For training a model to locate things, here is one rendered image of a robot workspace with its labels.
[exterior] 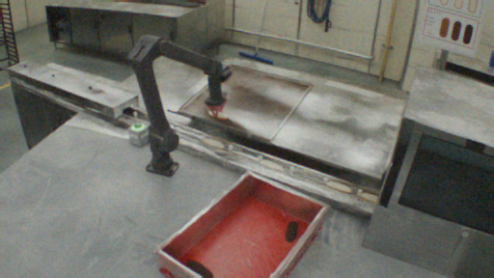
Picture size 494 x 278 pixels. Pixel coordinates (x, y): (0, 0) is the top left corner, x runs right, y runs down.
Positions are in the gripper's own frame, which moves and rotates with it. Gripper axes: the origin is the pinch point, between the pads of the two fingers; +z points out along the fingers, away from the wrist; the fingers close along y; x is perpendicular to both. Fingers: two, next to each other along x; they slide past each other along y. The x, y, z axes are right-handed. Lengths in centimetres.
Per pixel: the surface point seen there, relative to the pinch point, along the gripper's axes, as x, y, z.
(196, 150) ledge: 4.8, 24.9, 0.8
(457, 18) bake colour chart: 97, -73, -42
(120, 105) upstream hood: -45.7, 18.6, -3.4
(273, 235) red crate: 51, 49, 0
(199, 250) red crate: 35, 67, -3
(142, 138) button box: -21.2, 30.1, 0.1
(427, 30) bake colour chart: 83, -72, -32
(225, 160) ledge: 19.1, 25.1, 0.7
